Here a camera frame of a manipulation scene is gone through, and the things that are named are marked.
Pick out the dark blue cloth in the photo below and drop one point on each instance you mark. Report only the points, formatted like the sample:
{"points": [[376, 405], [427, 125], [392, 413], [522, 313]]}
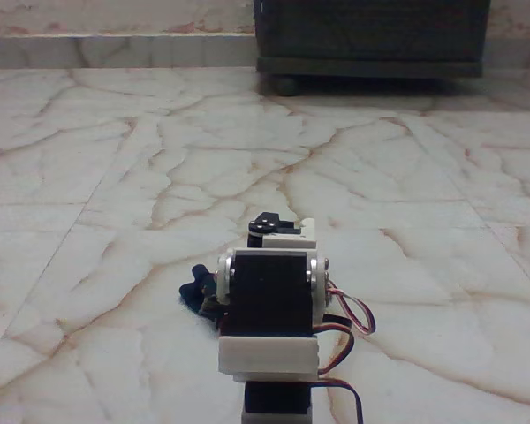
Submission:
{"points": [[191, 292]]}

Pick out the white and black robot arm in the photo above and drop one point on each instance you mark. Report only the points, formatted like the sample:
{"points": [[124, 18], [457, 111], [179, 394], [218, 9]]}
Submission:
{"points": [[269, 287]]}

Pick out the black caster wheel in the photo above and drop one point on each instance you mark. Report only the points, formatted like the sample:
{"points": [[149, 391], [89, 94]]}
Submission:
{"points": [[284, 85]]}

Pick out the dark wooden cabinet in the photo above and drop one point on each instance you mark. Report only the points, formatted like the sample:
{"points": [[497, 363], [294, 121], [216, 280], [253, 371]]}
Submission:
{"points": [[371, 35]]}

